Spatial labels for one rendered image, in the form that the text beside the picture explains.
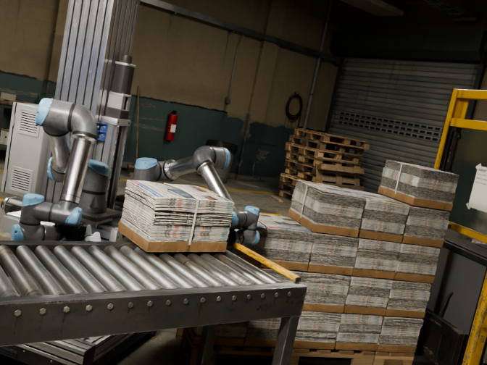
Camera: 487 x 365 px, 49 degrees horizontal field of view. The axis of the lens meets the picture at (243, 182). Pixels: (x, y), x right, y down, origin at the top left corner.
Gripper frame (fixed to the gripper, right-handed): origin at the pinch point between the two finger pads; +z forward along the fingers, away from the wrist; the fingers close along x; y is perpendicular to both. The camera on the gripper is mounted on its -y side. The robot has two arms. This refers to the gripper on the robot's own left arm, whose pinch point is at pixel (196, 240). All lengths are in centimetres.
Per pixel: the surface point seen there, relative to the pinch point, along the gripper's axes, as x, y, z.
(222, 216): 23.6, 18.1, 4.6
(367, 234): 9, 8, -110
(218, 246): 23.4, 5.0, 3.7
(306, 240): -3, 0, -74
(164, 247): 23.5, 4.6, 29.8
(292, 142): -520, 25, -513
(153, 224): 23.0, 13.5, 36.0
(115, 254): 22, 1, 49
